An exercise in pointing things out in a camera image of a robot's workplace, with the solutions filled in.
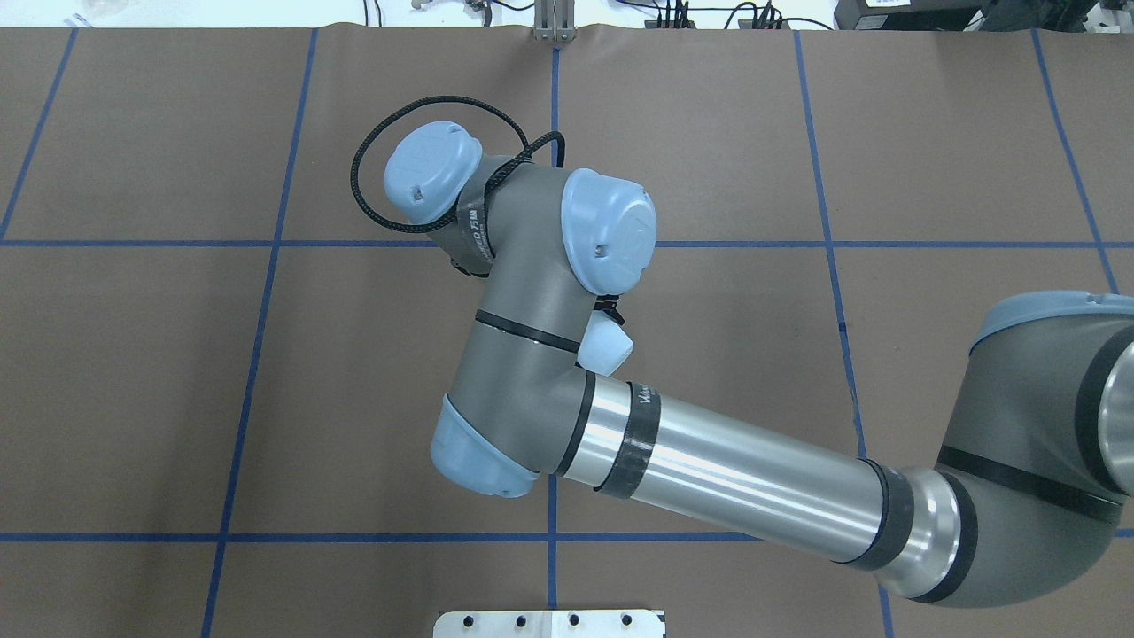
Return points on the orange black adapter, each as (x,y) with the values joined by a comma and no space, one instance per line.
(671,15)

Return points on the black box device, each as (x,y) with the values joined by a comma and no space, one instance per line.
(921,16)

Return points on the aluminium frame post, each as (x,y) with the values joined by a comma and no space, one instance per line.
(554,21)

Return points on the light blue cup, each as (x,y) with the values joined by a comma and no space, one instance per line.
(605,346)

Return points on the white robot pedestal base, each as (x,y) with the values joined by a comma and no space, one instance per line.
(552,623)

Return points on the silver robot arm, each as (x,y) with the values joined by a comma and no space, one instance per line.
(1022,497)

